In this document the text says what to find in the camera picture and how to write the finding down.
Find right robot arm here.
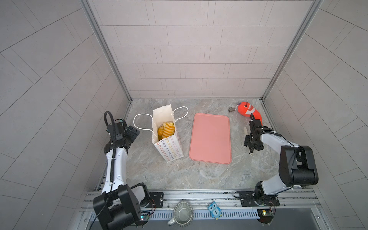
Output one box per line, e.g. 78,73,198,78
244,114,319,206

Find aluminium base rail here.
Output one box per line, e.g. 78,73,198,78
77,188,320,213

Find pink plastic tray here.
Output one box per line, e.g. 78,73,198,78
189,113,232,164

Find blue owl figurine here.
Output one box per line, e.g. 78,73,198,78
208,201,222,220

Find round striped bun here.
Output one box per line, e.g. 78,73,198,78
158,126,164,138

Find ridged yellow bread loaf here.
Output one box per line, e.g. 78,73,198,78
162,122,175,138

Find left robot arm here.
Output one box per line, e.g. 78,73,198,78
93,111,150,230

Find left green circuit board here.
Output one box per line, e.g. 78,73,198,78
140,211,151,221

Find red plush fish toy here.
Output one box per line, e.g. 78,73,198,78
237,102,262,126

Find right circuit board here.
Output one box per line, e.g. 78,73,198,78
257,209,274,225

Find metal fluted cup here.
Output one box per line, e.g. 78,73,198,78
167,201,194,228

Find white printed paper bag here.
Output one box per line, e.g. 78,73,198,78
133,104,189,163

